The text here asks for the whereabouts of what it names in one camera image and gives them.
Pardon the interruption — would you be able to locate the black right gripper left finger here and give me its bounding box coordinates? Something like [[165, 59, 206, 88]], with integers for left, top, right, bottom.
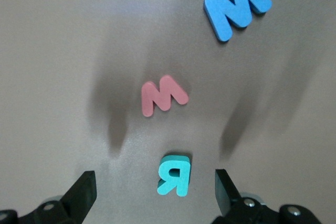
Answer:
[[0, 170, 97, 224]]

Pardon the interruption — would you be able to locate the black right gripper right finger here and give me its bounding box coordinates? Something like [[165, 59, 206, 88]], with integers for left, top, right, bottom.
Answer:
[[212, 169, 321, 224]]

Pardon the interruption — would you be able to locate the teal foam letter R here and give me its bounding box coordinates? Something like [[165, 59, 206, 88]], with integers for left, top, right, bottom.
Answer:
[[156, 155, 191, 197]]

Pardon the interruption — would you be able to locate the pink foam small m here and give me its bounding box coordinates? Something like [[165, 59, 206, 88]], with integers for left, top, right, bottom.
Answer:
[[141, 74, 190, 118]]

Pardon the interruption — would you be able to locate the blue foam capital M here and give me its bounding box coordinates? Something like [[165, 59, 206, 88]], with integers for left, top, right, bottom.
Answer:
[[203, 0, 273, 42]]

